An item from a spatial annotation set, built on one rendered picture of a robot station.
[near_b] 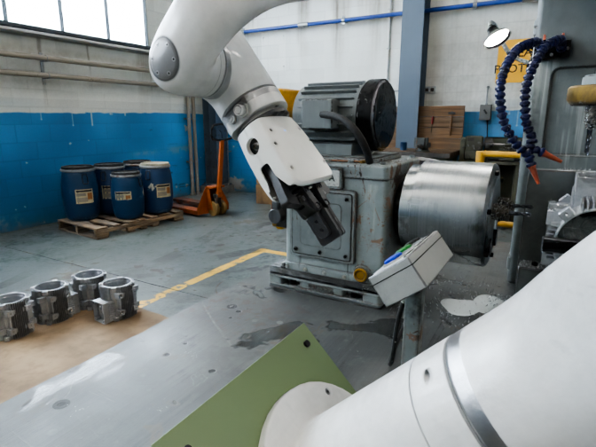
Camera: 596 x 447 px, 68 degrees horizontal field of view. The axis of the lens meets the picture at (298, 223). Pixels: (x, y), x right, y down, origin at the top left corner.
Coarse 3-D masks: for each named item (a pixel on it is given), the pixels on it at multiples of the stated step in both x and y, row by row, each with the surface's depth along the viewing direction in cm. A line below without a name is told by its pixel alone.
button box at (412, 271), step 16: (432, 240) 70; (400, 256) 63; (416, 256) 62; (432, 256) 66; (448, 256) 71; (384, 272) 62; (400, 272) 61; (416, 272) 60; (432, 272) 63; (384, 288) 63; (400, 288) 61; (416, 288) 60
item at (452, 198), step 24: (432, 168) 106; (456, 168) 104; (480, 168) 102; (408, 192) 106; (432, 192) 102; (456, 192) 100; (480, 192) 97; (408, 216) 106; (432, 216) 102; (456, 216) 99; (480, 216) 96; (504, 216) 100; (408, 240) 109; (456, 240) 101; (480, 240) 98; (480, 264) 104
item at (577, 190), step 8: (576, 176) 97; (584, 176) 95; (592, 176) 103; (576, 184) 95; (584, 184) 94; (592, 184) 94; (576, 192) 95; (584, 192) 95; (592, 192) 94; (576, 200) 96; (584, 200) 95
